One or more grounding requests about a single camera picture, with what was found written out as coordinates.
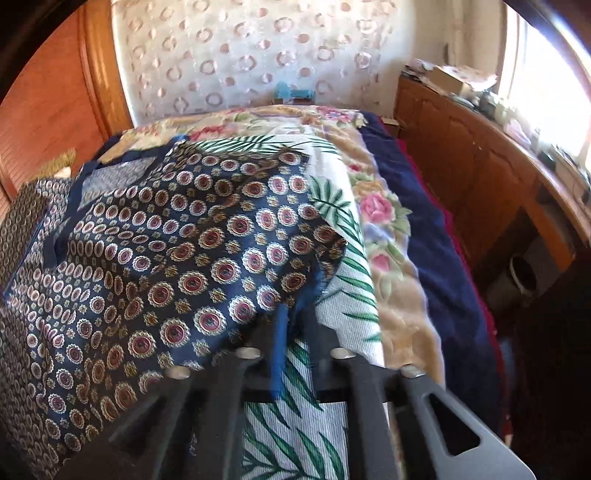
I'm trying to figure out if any grey waste bin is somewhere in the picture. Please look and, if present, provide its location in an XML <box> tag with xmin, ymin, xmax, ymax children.
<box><xmin>484</xmin><ymin>237</ymin><xmax>552</xmax><ymax>303</ymax></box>

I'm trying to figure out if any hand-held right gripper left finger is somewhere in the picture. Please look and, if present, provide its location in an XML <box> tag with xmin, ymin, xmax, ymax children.
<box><xmin>60</xmin><ymin>311</ymin><xmax>291</xmax><ymax>480</ymax></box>

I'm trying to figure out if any small blue toy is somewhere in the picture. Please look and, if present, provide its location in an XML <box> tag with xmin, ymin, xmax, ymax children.
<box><xmin>272</xmin><ymin>82</ymin><xmax>315</xmax><ymax>106</ymax></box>

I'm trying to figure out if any navy medallion print garment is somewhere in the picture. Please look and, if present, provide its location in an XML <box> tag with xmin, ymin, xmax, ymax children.
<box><xmin>0</xmin><ymin>138</ymin><xmax>350</xmax><ymax>474</ymax></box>

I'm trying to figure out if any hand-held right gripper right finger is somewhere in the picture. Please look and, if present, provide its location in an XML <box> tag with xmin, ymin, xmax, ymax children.
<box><xmin>313</xmin><ymin>318</ymin><xmax>537</xmax><ymax>480</ymax></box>

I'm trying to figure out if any window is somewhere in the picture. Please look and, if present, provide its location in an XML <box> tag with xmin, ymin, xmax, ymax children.
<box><xmin>501</xmin><ymin>9</ymin><xmax>591</xmax><ymax>155</ymax></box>

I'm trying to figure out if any white curtain with circles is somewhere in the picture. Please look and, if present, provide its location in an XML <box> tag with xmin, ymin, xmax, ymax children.
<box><xmin>111</xmin><ymin>0</ymin><xmax>505</xmax><ymax>131</ymax></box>

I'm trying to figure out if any navy blue blanket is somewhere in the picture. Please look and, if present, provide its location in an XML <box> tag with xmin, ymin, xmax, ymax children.
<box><xmin>359</xmin><ymin>111</ymin><xmax>505</xmax><ymax>416</ymax></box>

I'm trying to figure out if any beige floral blanket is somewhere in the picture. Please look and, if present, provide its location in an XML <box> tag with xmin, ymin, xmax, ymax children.
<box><xmin>99</xmin><ymin>105</ymin><xmax>448</xmax><ymax>379</ymax></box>

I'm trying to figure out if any cardboard box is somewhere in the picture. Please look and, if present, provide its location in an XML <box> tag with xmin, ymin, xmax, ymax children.
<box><xmin>427</xmin><ymin>65</ymin><xmax>498</xmax><ymax>96</ymax></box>

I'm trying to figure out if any wooden cabinet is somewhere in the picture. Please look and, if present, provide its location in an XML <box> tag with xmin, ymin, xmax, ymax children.
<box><xmin>394</xmin><ymin>73</ymin><xmax>591</xmax><ymax>280</ymax></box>

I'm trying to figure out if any white palm leaf blanket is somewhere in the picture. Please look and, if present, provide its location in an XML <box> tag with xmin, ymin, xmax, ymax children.
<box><xmin>185</xmin><ymin>122</ymin><xmax>387</xmax><ymax>480</ymax></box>

